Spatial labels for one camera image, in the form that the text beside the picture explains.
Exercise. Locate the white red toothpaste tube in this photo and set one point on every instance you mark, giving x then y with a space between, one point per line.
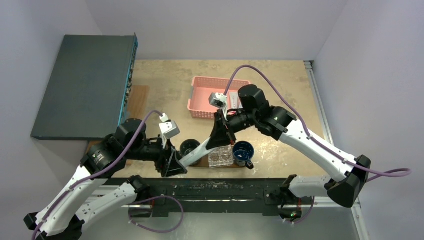
234 100

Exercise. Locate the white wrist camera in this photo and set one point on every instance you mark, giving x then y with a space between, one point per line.
168 129
220 101

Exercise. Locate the oval dark wooden tray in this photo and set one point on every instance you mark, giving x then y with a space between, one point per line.
203 163

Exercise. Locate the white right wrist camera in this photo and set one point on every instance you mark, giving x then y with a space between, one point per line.
220 101

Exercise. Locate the white grey toothpaste tube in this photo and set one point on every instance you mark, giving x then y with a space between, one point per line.
194 156

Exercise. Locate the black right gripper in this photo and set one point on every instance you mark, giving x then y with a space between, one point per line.
224 127

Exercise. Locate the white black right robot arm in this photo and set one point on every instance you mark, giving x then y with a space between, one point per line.
346 174

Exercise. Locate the clear crystal toothbrush holder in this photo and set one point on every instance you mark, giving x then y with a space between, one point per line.
221 157

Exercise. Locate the light wooden base board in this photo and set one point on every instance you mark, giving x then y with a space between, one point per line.
136 106

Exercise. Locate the dark grey shelf board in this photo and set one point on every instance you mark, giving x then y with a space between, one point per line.
89 88

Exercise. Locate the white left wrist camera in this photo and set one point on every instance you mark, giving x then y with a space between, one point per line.
168 129

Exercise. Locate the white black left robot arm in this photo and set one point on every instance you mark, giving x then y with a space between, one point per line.
71 213

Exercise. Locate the dark green grey mug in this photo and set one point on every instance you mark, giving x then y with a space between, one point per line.
188 146

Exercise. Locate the navy blue mug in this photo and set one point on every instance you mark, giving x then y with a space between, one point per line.
243 153

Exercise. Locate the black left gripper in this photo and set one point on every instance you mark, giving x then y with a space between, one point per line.
168 162

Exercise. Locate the aluminium frame rail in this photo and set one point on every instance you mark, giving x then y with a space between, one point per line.
318 102

